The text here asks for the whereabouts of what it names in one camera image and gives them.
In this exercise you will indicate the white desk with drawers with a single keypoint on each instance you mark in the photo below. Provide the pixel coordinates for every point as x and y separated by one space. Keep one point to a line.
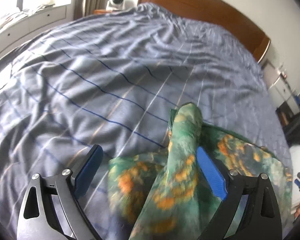
278 87

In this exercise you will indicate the wooden headboard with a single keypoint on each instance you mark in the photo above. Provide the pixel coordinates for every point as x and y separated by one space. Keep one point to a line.
221 13

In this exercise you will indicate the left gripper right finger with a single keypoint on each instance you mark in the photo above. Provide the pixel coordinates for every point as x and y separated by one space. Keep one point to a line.
248 208

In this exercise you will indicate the white window cabinet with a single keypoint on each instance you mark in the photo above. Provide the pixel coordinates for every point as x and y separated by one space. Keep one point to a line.
27 28

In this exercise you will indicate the black chair with jacket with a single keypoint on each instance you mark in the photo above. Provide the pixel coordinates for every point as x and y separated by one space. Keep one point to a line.
290 123

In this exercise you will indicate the blue plaid bed sheet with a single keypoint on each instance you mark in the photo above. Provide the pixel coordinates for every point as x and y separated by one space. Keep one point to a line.
112 80

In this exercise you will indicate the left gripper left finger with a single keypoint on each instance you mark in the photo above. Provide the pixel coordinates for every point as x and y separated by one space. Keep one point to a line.
50 208

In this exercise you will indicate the green floral garment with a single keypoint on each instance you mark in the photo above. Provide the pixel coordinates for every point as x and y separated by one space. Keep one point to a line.
164 194

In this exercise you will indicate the white security camera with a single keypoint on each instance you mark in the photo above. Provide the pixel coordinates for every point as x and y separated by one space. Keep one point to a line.
119 5

